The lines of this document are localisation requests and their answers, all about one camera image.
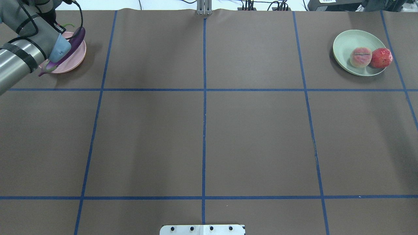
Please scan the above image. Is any pink plate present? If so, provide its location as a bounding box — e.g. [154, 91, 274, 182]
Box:
[39, 31, 87, 74]

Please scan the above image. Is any toy peach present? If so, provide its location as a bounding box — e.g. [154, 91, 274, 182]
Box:
[349, 47, 372, 68]

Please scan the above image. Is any light green plate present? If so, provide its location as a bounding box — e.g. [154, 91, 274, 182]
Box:
[332, 30, 385, 76]

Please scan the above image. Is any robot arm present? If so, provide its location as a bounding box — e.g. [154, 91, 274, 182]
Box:
[0, 0, 71, 94]

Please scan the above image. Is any metal camera stand post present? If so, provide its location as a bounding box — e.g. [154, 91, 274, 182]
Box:
[197, 0, 213, 15]

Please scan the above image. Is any red toy pomegranate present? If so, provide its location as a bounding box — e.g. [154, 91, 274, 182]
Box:
[370, 48, 393, 69]

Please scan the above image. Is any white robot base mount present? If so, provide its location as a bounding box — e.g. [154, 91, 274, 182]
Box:
[159, 224, 246, 235]

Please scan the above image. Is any black device on back table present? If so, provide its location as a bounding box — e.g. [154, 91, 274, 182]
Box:
[307, 0, 363, 11]

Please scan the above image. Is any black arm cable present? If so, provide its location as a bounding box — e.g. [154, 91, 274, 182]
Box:
[7, 0, 84, 44]

